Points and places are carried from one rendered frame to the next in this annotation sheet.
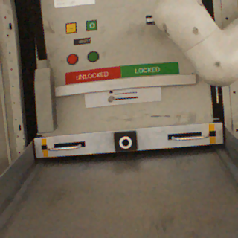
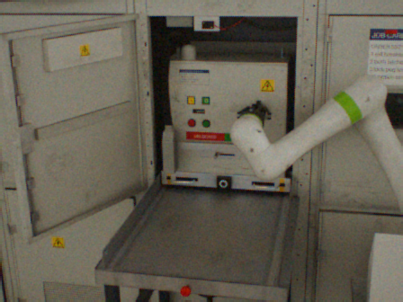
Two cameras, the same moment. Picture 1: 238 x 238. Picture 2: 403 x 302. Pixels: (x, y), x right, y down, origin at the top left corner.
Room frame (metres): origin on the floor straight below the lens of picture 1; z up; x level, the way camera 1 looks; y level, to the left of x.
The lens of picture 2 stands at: (-0.85, -0.36, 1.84)
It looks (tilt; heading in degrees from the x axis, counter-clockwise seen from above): 19 degrees down; 13
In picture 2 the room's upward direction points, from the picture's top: 1 degrees counter-clockwise
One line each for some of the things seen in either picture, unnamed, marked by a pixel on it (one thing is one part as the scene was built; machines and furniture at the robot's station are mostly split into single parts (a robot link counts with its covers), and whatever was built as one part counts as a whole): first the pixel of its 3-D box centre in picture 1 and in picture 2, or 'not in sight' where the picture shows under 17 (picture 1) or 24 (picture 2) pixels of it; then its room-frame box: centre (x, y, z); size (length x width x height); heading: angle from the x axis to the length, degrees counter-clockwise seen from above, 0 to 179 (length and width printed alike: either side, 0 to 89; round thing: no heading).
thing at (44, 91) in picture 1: (45, 99); (170, 150); (1.34, 0.27, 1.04); 0.08 x 0.05 x 0.17; 1
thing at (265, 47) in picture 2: not in sight; (245, 61); (2.01, 0.07, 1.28); 0.58 x 0.02 x 0.19; 91
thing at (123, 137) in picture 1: (125, 141); (223, 182); (1.39, 0.06, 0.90); 0.06 x 0.03 x 0.05; 91
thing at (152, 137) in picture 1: (126, 138); (225, 179); (1.43, 0.06, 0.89); 0.54 x 0.05 x 0.06; 91
